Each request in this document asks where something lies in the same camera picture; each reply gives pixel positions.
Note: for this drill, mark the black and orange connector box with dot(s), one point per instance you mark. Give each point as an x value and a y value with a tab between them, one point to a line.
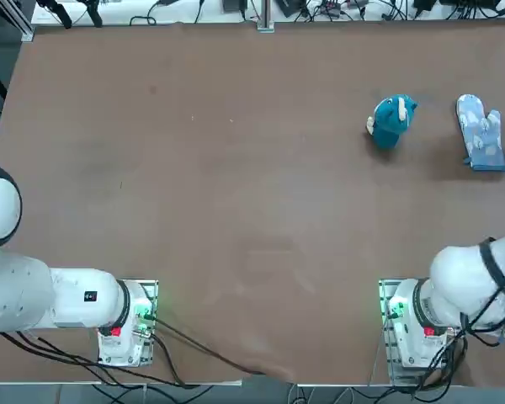
330	4

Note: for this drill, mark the aluminium frame post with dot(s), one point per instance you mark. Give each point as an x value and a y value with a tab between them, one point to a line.
265	21

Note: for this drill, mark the blue cloud-print oven mitt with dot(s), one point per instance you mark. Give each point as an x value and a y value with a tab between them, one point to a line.
482	134

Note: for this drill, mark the long black power brick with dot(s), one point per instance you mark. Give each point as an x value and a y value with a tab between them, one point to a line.
235	5
290	7

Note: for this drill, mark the aluminium frame rail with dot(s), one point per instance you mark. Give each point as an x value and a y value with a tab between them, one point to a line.
19	21

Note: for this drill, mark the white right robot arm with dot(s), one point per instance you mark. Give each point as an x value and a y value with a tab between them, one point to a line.
458	278

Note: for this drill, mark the large black device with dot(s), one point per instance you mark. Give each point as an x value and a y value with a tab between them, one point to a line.
471	3

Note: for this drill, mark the small blue plush doll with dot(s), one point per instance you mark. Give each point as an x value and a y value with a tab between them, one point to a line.
389	126

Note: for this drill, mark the black square box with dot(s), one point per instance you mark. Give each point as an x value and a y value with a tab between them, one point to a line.
425	4

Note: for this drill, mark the black tripod leg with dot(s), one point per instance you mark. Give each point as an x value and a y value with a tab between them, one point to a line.
94	12
63	14

